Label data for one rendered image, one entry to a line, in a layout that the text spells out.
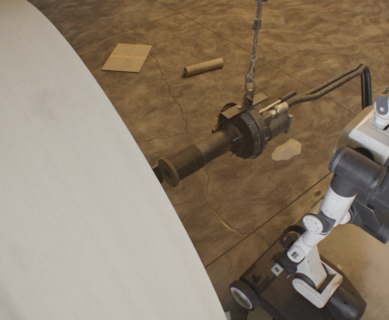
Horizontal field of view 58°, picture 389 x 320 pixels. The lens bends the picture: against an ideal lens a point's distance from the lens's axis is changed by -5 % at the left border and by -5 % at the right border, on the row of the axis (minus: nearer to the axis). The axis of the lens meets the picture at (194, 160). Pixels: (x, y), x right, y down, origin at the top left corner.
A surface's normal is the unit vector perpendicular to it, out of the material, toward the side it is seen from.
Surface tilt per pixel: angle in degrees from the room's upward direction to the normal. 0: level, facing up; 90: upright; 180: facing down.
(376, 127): 0
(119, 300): 49
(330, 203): 90
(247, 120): 27
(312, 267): 60
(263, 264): 0
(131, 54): 0
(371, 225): 90
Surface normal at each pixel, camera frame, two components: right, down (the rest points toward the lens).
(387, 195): -0.71, 0.51
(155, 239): 0.43, -0.11
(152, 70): 0.00, -0.69
